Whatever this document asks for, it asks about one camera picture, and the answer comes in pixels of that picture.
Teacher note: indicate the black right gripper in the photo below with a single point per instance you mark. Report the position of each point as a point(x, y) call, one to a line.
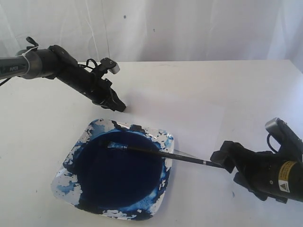
point(257, 171)

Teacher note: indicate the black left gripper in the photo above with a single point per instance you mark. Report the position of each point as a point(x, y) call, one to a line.
point(98, 90)

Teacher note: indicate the black paintbrush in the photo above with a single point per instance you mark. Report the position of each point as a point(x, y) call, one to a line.
point(152, 152)

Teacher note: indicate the white paper sheet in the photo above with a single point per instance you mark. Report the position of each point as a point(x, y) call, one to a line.
point(194, 123)

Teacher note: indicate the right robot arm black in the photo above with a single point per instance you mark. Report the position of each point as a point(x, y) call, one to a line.
point(290, 178)

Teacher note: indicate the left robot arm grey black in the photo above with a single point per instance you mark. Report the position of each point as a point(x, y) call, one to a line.
point(55, 62)

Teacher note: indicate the white backdrop curtain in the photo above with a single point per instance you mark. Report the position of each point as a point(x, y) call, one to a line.
point(157, 30)

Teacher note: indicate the square plate with blue paint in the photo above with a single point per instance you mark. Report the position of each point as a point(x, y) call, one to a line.
point(111, 182)

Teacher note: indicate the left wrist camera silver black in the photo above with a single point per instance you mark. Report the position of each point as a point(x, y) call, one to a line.
point(107, 64)

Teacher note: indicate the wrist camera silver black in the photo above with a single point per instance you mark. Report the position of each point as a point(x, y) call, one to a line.
point(291, 146)
point(107, 64)

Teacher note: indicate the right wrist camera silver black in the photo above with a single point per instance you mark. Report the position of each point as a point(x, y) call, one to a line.
point(291, 146)

